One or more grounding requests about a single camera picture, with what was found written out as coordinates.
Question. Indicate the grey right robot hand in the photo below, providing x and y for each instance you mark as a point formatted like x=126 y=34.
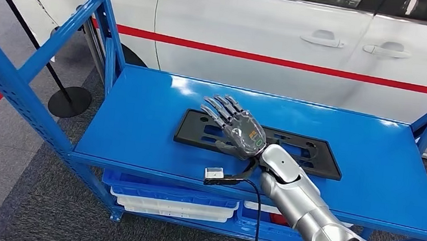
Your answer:
x=243 y=132

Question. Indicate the black plastic plate bracket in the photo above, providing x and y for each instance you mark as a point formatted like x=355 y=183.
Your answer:
x=192 y=133

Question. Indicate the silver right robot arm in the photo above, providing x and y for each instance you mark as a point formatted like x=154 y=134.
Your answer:
x=307 y=207

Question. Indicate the red plastic part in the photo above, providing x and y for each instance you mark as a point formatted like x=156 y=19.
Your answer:
x=278 y=219

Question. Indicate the blue metal shelf rack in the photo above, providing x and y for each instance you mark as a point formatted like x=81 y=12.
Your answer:
x=138 y=128

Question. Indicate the blue plastic bin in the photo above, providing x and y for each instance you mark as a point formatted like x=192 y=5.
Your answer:
x=152 y=188
x=258 y=227

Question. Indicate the white car with red stripe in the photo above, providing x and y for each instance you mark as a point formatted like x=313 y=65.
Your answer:
x=246 y=25

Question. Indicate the black car wheel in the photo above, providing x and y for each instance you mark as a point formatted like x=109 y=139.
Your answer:
x=133 y=58

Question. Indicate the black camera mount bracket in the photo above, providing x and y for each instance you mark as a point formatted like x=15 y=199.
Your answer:
x=231 y=180

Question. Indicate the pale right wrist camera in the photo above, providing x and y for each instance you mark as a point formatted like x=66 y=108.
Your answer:
x=214 y=173

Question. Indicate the grey metal frame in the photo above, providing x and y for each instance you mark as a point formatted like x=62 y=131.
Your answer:
x=94 y=49

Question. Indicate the black stanchion post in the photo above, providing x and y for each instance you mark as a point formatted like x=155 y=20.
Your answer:
x=68 y=101

